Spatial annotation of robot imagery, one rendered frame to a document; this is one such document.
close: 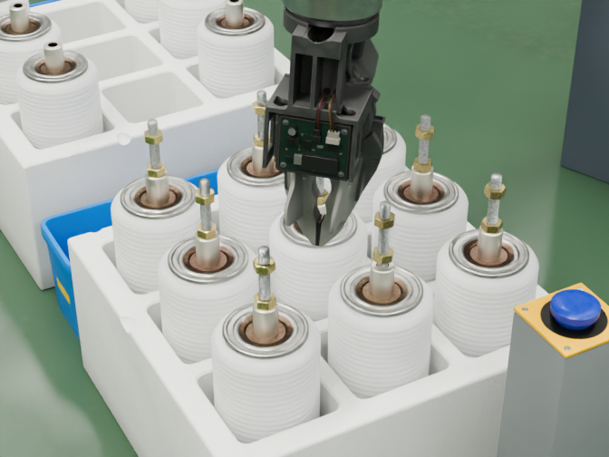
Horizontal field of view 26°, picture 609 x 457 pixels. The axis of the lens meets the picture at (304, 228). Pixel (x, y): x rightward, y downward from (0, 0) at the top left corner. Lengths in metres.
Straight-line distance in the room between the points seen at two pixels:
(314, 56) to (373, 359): 0.34
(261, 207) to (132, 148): 0.28
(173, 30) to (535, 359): 0.82
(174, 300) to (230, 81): 0.48
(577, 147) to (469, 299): 0.65
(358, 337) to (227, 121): 0.51
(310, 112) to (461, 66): 1.14
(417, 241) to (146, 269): 0.27
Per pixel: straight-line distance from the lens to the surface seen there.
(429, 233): 1.30
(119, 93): 1.69
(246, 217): 1.35
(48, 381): 1.51
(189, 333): 1.24
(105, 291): 1.33
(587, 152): 1.84
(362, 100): 1.00
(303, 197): 1.07
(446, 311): 1.26
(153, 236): 1.30
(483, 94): 2.03
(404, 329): 1.17
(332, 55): 0.95
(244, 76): 1.64
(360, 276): 1.21
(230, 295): 1.21
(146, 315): 1.29
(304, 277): 1.26
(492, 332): 1.25
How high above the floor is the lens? 0.99
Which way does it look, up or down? 35 degrees down
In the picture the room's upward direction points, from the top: straight up
